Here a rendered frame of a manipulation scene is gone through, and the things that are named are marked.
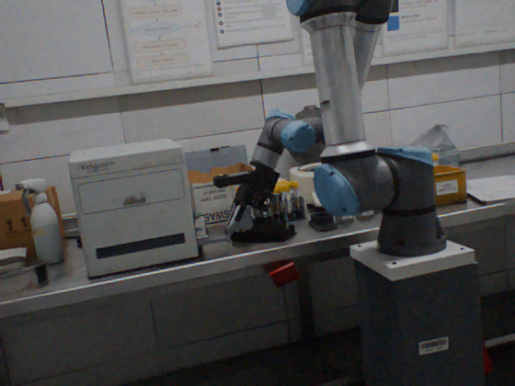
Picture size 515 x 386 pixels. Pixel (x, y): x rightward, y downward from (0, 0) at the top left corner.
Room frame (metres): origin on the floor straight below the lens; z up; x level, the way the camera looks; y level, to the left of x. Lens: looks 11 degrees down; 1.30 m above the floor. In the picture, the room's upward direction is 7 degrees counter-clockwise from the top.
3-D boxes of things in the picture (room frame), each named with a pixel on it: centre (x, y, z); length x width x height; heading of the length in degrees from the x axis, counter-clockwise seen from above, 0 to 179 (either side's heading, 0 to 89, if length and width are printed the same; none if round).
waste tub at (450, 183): (1.72, -0.55, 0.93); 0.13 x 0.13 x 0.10; 11
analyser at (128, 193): (1.51, 0.33, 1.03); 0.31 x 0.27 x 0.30; 105
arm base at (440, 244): (1.23, -0.33, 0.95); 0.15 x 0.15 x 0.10
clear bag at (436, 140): (2.21, -0.69, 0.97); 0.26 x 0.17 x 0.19; 121
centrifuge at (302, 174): (1.91, -0.25, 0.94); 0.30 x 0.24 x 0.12; 6
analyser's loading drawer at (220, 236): (1.45, 0.19, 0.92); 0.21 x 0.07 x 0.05; 105
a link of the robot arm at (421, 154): (1.22, -0.32, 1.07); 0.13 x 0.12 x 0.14; 112
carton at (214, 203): (1.88, 0.12, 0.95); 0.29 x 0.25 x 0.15; 15
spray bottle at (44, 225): (1.54, 0.61, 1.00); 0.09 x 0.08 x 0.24; 15
